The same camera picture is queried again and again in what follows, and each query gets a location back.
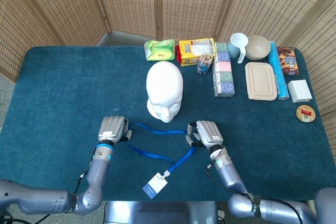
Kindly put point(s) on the pastel tissue multipack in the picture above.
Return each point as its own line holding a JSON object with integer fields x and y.
{"x": 224, "y": 74}

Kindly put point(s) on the clear jar of crayons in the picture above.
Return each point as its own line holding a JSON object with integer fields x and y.
{"x": 204, "y": 64}

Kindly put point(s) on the yellow biscuit box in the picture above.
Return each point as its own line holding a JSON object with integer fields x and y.
{"x": 191, "y": 56}

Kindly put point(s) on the grey robot torso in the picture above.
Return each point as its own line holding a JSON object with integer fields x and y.
{"x": 157, "y": 213}

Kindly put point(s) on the brown cookie bag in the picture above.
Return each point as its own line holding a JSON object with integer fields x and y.
{"x": 288, "y": 61}

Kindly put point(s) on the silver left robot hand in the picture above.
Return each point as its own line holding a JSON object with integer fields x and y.
{"x": 111, "y": 128}

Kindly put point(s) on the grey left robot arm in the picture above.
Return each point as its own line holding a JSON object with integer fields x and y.
{"x": 97, "y": 174}

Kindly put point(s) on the wicker folding screen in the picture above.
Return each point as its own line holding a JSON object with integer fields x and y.
{"x": 65, "y": 6}

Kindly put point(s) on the beige bowl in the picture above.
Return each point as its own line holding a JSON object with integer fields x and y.
{"x": 258, "y": 48}

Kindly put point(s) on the small white box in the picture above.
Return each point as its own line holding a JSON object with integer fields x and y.
{"x": 299, "y": 90}

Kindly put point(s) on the teal table cloth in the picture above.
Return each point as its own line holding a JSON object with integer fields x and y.
{"x": 65, "y": 90}

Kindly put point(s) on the round gold tin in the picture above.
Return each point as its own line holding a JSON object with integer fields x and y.
{"x": 305, "y": 113}

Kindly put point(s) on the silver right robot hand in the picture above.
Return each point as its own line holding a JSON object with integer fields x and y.
{"x": 208, "y": 133}

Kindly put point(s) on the beige lidded lunch box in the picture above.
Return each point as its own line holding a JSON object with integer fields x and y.
{"x": 261, "y": 81}

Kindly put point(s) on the blue cylindrical tube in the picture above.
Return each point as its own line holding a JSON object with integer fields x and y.
{"x": 278, "y": 72}

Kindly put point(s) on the green snack bag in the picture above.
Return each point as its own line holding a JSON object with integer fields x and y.
{"x": 160, "y": 50}

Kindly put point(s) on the white foam mannequin head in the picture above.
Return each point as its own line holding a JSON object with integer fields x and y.
{"x": 164, "y": 85}

